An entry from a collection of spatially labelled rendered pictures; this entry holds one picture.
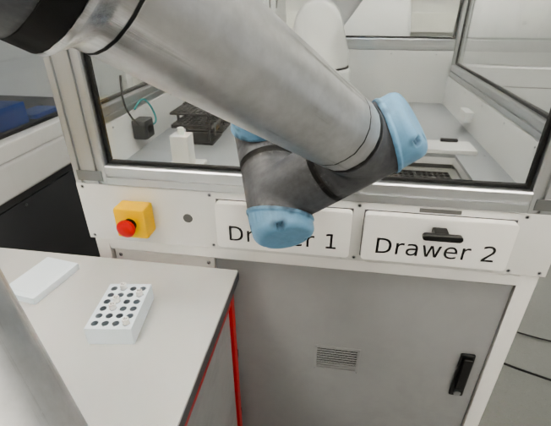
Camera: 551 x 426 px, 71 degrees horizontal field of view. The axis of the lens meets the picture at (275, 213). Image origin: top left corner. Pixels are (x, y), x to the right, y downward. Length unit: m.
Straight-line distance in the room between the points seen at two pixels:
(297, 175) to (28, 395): 0.31
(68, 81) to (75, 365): 0.53
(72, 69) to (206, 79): 0.68
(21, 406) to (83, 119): 0.75
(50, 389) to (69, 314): 0.67
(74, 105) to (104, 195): 0.20
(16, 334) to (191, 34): 0.16
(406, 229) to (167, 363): 0.51
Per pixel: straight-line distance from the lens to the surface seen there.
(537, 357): 2.04
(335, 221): 0.81
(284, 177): 0.43
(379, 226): 0.82
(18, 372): 0.21
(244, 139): 0.49
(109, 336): 0.78
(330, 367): 1.14
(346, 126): 0.32
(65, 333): 0.85
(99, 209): 0.99
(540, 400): 1.88
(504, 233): 0.88
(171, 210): 0.90
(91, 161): 0.93
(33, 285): 0.98
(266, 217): 0.43
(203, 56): 0.22
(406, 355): 1.10
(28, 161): 1.38
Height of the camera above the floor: 1.31
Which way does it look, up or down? 29 degrees down
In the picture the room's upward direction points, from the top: straight up
